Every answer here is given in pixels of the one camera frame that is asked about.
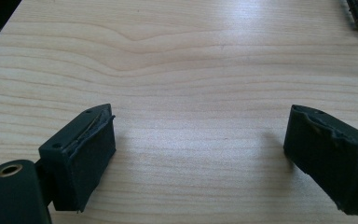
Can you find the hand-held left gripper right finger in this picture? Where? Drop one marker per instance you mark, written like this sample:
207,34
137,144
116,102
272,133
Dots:
329,155

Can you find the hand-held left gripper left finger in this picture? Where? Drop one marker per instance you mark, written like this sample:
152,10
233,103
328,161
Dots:
80,158

